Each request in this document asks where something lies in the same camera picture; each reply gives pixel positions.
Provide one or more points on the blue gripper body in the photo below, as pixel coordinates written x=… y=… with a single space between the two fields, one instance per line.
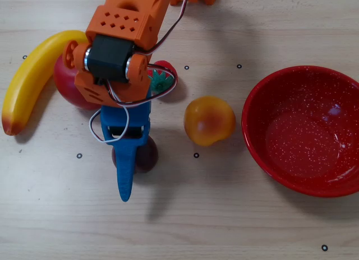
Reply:
x=134 y=120

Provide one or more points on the red plastic apple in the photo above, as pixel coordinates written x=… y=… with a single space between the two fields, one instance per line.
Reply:
x=65 y=86

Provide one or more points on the dark purple plastic plum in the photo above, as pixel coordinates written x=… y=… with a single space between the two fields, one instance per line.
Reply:
x=146 y=159

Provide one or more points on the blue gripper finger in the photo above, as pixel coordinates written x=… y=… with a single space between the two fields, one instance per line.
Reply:
x=124 y=170

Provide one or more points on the yellow plastic banana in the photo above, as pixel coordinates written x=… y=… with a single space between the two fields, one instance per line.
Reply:
x=25 y=83

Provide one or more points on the red plastic strawberry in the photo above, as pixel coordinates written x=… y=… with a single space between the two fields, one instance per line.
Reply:
x=166 y=65

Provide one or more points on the red speckled bowl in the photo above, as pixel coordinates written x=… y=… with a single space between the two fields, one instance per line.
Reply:
x=303 y=148

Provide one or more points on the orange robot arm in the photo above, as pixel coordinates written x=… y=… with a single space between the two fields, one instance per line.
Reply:
x=120 y=22

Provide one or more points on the orange plastic peach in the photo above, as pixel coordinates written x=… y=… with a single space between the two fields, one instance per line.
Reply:
x=209 y=120

